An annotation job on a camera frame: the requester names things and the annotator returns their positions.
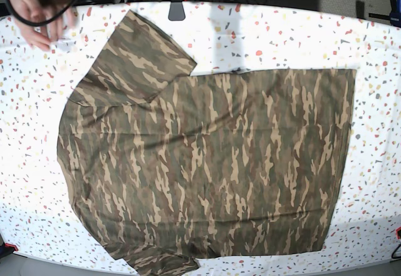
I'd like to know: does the person's bare hand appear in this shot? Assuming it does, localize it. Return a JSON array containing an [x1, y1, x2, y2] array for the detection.
[[10, 0, 76, 51]]

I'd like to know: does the camouflage T-shirt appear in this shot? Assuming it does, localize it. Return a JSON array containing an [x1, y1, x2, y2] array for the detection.
[[57, 12, 356, 275]]

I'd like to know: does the terrazzo pattern table cloth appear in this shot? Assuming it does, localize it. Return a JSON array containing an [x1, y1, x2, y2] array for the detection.
[[1, 2, 400, 275]]

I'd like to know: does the red clamp left corner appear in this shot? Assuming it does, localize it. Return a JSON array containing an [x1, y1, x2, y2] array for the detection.
[[4, 243, 18, 252]]

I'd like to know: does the red clamp corner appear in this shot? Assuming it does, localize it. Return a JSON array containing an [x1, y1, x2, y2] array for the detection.
[[4, 243, 18, 252], [395, 227, 401, 240]]

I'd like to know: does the blue tool at right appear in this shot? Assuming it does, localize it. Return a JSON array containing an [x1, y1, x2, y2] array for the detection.
[[368, 0, 400, 28]]

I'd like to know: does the red clamp right corner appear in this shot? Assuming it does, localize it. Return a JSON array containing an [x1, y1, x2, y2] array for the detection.
[[395, 227, 401, 240]]

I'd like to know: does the thick black cable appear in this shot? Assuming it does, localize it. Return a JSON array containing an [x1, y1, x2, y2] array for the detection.
[[3, 0, 90, 27]]

